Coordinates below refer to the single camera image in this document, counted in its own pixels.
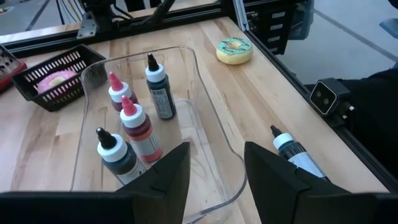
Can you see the pink dye bottle white cap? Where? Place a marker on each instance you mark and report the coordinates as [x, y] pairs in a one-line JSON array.
[[136, 124], [119, 91]]

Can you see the black aluminium table frame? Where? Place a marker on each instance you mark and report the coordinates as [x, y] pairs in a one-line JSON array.
[[186, 18]]

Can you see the black dye bottle white cap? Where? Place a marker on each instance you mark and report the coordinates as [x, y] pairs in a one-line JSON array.
[[161, 96], [289, 146], [118, 155]]

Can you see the silver aluminium extrusion bar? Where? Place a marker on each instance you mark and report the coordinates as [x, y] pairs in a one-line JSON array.
[[241, 15]]

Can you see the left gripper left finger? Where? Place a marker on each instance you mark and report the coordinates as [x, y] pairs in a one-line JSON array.
[[161, 186]]

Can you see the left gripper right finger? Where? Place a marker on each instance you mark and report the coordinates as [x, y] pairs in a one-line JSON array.
[[280, 186]]

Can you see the green frosted donut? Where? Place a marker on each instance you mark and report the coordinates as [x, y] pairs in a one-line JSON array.
[[224, 56]]

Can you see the black equipment rack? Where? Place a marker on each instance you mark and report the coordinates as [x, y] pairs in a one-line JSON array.
[[273, 31]]

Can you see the black slotted plastic basket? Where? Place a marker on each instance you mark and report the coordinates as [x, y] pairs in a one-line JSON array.
[[21, 85]]

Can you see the clear plastic bin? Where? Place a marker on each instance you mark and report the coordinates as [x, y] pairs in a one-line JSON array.
[[199, 124]]

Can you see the small black depth camera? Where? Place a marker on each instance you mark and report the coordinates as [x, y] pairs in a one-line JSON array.
[[326, 96]]

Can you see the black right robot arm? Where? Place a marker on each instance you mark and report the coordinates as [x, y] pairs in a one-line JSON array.
[[99, 15]]

